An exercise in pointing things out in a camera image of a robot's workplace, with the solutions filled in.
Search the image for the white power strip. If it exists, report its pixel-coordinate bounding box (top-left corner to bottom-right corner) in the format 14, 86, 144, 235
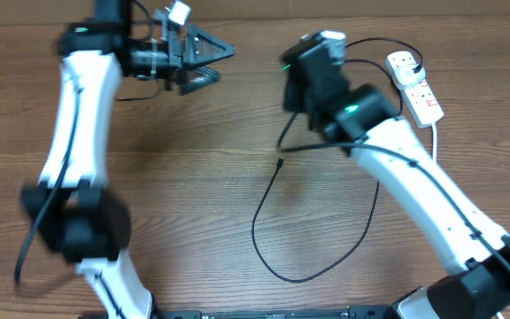
385, 51, 444, 128

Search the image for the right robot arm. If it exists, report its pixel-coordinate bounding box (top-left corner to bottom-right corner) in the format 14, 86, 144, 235
281, 31, 510, 318

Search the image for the white USB charger plug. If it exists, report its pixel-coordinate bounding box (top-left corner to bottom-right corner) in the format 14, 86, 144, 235
393, 65, 426, 90

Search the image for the black charging cable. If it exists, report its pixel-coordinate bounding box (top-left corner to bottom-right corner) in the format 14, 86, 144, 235
251, 36, 424, 284

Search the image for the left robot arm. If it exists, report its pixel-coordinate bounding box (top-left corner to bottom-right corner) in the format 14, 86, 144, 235
21, 0, 235, 318

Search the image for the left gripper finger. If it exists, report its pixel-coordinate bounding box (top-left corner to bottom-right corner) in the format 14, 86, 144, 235
178, 66, 220, 95
182, 24, 235, 69

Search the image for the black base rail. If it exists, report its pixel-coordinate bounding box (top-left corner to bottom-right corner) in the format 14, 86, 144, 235
77, 305, 398, 319

